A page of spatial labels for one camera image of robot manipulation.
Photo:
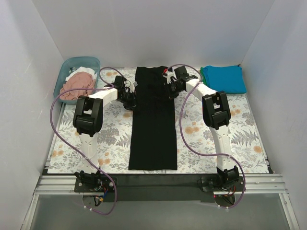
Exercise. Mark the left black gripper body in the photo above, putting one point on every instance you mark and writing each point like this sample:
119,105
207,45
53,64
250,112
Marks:
129,98

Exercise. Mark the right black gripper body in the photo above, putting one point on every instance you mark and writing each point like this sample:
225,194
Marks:
172,90

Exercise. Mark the black t shirt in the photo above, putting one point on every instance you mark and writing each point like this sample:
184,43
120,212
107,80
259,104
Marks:
154,139

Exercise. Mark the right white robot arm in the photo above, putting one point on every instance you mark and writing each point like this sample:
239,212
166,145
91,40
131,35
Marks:
216,115

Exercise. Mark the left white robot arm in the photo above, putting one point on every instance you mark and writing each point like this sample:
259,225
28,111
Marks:
88,121

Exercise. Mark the pink t shirt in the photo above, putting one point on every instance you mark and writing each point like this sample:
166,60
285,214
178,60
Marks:
82,81

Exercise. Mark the white t shirt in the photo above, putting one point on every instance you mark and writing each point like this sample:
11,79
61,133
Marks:
82,69

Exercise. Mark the folded blue t shirt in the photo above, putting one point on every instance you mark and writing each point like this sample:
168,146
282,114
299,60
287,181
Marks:
227,79

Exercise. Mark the floral patterned table mat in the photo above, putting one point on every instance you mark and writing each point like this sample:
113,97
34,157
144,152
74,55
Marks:
195,146

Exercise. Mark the teal plastic laundry bin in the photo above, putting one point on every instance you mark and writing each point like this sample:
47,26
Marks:
70,65

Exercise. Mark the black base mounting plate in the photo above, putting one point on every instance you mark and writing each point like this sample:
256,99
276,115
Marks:
158,187

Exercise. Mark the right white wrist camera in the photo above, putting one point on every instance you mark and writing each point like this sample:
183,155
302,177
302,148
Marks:
170,76

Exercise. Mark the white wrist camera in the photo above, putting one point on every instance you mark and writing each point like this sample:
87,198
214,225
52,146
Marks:
130,86
170,76

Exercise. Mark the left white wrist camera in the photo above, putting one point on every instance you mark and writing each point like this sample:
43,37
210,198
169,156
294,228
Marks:
130,86

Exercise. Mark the aluminium frame rail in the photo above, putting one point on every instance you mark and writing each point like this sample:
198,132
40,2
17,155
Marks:
64,184

